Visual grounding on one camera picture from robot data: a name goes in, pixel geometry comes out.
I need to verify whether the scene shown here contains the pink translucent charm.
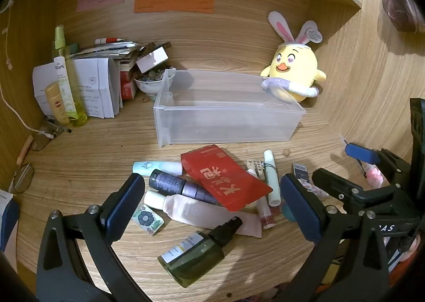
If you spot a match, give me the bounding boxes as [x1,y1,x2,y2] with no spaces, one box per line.
[363,164,386,190]

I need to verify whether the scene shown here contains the pale green slim tube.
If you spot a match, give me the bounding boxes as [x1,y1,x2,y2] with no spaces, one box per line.
[263,150,282,207]

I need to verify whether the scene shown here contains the gold sunscreen tube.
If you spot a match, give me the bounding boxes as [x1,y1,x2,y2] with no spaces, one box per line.
[44,82,71,126]

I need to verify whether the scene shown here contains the short wooden stick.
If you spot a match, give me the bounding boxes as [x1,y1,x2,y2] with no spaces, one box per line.
[16,136,34,166]

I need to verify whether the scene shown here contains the small floral print box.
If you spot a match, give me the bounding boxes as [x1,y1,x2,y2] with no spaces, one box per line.
[131,205,164,235]

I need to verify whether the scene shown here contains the white bowl of stones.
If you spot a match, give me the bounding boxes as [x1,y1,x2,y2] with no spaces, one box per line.
[133,71,175,102]

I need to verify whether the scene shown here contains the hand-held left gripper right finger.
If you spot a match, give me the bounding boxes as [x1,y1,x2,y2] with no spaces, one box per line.
[280,173,390,302]

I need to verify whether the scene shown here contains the pink squeeze tube white cap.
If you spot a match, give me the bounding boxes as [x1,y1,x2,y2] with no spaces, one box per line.
[144,190,263,238]

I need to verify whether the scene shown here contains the white cable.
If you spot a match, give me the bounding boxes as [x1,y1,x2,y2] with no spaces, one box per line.
[0,86,54,139]

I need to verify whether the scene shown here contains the stack of books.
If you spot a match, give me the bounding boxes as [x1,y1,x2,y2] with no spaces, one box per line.
[70,41,143,64]

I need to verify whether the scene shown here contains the clear plastic bin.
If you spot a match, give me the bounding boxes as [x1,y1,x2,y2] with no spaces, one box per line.
[153,69,308,148]

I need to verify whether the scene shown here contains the white folded paper leaflet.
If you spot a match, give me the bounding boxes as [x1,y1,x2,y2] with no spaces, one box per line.
[32,58,121,120]

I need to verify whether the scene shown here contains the orange paper note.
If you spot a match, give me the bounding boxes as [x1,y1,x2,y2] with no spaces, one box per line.
[134,0,216,14]

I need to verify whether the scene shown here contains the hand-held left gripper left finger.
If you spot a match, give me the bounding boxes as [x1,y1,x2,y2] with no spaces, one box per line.
[36,173,156,302]

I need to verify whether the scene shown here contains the thin-frame eyeglasses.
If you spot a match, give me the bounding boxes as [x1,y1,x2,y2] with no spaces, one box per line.
[10,123,72,194]

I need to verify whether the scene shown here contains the dark purple tube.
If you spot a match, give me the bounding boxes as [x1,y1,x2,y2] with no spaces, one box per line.
[148,169,220,205]

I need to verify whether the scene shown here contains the small dark eyeshadow palette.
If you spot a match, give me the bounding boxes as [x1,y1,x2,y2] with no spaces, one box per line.
[292,162,311,186]

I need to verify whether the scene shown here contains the yellow chick plush toy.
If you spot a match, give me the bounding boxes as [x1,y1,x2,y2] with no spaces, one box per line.
[260,10,327,104]

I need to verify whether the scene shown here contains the pale blue tube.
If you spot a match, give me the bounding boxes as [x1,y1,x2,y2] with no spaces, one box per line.
[133,161,184,176]

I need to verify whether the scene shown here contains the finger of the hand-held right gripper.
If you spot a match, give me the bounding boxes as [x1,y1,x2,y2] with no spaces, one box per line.
[311,167,419,223]
[345,143,414,190]

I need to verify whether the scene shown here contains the pink lip gloss tube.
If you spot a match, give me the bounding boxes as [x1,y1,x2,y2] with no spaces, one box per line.
[246,169,277,230]

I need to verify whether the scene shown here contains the red foil packet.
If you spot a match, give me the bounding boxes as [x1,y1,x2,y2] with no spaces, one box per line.
[181,144,273,213]

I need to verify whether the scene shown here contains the blue and white box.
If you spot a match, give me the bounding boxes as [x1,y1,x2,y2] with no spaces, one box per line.
[0,189,20,253]

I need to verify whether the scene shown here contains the small white box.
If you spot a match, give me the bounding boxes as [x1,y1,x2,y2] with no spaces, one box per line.
[136,42,171,73]

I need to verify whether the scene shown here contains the dark green spray bottle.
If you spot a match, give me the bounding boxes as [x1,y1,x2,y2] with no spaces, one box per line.
[157,216,244,288]

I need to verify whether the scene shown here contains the white green-print tube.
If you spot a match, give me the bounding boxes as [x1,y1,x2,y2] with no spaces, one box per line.
[53,56,77,120]

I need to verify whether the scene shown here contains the yellow-green spray bottle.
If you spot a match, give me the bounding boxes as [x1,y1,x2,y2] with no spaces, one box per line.
[52,24,88,128]

